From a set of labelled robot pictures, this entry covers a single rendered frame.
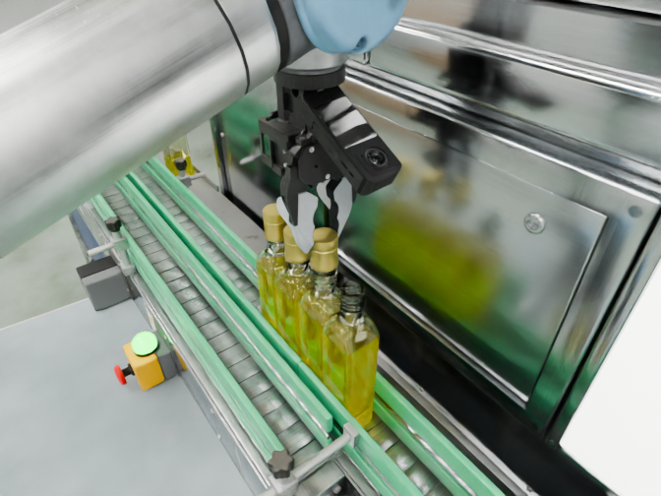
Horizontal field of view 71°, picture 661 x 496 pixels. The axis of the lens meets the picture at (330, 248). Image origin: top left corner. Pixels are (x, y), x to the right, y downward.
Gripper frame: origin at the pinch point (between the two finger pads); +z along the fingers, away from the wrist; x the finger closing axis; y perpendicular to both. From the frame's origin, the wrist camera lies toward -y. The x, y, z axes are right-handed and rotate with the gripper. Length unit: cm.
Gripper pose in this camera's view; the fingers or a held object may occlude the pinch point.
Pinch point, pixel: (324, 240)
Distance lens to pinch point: 56.1
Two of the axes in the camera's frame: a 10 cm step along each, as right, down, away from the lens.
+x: -8.0, 3.6, -4.8
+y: -6.0, -4.9, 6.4
